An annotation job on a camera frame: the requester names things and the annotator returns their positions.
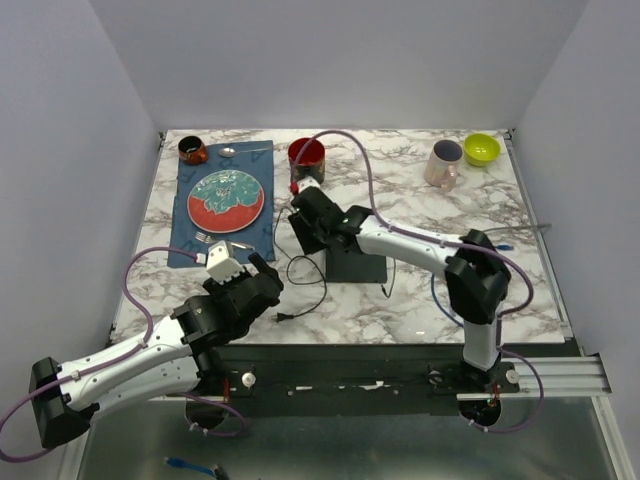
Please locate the black network switch box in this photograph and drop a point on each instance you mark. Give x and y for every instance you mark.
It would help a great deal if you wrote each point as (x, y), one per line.
(350, 267)

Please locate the pink mug purple inside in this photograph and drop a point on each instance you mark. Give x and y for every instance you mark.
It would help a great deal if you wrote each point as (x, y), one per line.
(442, 165)

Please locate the black mug red inside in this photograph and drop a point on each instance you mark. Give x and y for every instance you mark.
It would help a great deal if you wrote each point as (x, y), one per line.
(307, 159)

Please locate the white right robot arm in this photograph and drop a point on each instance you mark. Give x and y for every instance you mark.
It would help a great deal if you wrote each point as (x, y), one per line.
(476, 279)

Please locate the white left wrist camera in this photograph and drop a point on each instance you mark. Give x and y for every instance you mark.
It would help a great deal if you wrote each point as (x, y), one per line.
(220, 263)

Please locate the silver spoon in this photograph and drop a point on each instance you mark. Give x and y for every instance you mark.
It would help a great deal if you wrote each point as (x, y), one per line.
(229, 152)

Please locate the blue placemat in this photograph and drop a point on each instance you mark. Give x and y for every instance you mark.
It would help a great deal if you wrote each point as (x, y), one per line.
(259, 234)

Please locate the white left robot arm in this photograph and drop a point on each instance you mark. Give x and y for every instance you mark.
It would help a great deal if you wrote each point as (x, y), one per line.
(178, 355)

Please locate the red and teal plate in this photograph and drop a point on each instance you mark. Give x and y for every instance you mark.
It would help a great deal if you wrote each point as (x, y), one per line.
(225, 202)

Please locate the lime green bowl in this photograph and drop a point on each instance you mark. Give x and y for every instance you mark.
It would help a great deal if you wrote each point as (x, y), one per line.
(481, 149)

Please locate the small brown cup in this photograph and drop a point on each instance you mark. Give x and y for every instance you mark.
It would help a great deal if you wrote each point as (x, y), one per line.
(192, 150)

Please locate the black mounting base plate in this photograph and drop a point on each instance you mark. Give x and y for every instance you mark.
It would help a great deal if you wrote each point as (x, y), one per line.
(348, 380)

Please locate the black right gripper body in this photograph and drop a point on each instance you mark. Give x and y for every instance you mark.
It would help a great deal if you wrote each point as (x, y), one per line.
(321, 234)

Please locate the aluminium rail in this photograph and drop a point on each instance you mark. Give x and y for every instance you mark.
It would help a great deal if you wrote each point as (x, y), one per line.
(561, 377)

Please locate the silver fork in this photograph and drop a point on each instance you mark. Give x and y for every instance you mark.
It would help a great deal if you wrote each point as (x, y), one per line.
(208, 239)

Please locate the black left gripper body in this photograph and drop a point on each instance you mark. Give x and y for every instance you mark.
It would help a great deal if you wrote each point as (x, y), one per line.
(220, 291)

